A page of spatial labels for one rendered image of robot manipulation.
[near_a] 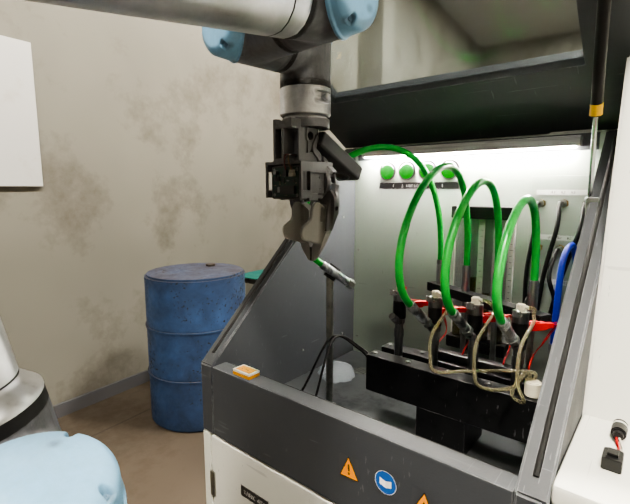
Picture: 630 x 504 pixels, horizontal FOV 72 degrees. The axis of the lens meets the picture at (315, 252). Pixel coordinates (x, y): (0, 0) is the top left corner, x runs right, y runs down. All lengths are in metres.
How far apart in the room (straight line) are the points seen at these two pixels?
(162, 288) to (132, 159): 1.03
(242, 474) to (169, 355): 1.57
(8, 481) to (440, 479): 0.53
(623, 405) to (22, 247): 2.66
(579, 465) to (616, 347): 0.21
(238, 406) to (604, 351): 0.67
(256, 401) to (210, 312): 1.54
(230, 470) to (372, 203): 0.78
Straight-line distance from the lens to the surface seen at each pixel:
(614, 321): 0.84
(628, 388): 0.84
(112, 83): 3.14
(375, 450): 0.76
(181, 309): 2.43
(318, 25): 0.50
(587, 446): 0.76
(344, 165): 0.71
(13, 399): 0.48
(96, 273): 3.02
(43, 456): 0.42
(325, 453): 0.84
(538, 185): 1.12
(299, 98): 0.65
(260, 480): 1.00
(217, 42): 0.59
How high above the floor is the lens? 1.33
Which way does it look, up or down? 8 degrees down
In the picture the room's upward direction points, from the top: straight up
